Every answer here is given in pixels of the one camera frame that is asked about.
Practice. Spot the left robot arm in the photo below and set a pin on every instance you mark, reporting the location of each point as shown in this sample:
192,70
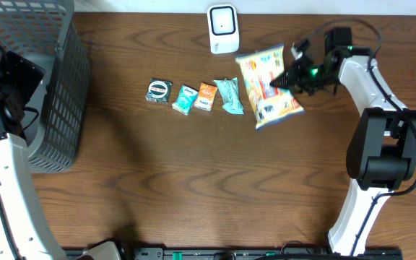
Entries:
24,231

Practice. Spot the teal Kleenex tissue pack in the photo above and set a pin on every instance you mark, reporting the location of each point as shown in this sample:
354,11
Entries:
185,100

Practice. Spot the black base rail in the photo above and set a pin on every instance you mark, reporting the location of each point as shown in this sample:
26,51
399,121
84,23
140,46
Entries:
154,253

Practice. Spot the white barcode scanner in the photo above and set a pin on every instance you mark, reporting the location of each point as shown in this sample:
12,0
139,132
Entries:
224,36

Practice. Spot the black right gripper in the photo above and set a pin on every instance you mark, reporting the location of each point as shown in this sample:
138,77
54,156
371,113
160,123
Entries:
292,79

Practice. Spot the green round-label packet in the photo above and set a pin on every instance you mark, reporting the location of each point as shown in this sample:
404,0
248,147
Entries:
159,91

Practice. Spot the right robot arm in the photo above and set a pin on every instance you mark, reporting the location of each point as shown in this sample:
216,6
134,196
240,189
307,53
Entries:
381,157

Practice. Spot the orange tissue pack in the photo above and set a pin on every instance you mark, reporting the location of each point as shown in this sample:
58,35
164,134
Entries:
206,97

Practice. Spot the green wipes packet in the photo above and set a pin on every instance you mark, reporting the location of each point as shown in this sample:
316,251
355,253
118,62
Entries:
229,91

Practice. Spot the white yellow snack bag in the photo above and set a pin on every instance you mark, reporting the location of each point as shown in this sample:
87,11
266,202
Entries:
269,104

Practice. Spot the grey plastic mesh basket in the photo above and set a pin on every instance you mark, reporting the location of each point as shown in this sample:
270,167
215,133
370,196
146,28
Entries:
43,32

